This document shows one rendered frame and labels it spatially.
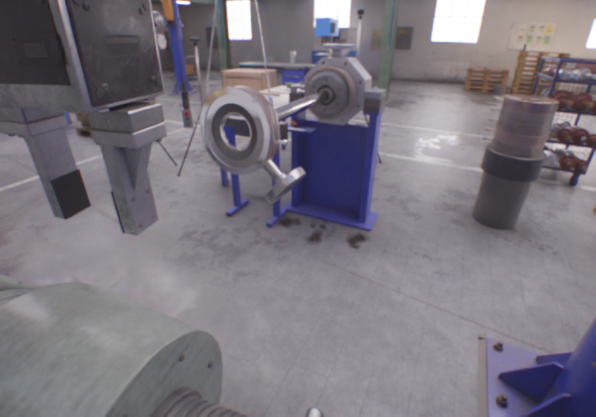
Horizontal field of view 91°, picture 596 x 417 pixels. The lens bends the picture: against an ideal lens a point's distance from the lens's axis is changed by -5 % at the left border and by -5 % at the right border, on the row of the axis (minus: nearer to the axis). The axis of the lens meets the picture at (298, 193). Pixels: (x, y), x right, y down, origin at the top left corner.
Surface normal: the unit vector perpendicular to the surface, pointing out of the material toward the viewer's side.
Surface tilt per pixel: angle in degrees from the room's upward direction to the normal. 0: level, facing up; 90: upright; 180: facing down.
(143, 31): 90
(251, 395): 0
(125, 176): 90
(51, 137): 90
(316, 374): 0
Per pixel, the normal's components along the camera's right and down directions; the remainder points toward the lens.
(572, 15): -0.45, 0.40
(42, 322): 0.10, -0.92
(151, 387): 0.95, 0.14
